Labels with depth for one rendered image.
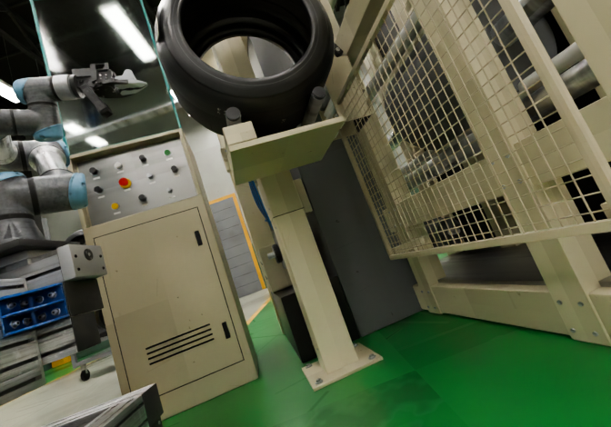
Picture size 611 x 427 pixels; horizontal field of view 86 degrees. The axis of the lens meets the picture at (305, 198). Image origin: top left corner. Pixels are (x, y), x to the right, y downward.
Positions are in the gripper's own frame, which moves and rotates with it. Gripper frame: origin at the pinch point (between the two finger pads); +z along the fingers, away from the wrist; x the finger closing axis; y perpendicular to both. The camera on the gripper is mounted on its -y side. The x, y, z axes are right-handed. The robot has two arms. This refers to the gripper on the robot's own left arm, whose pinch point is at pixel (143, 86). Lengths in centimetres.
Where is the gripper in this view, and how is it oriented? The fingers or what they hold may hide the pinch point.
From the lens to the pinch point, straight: 124.0
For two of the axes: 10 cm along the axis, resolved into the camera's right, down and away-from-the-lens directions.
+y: -2.1, -9.6, 2.0
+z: 9.6, -1.7, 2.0
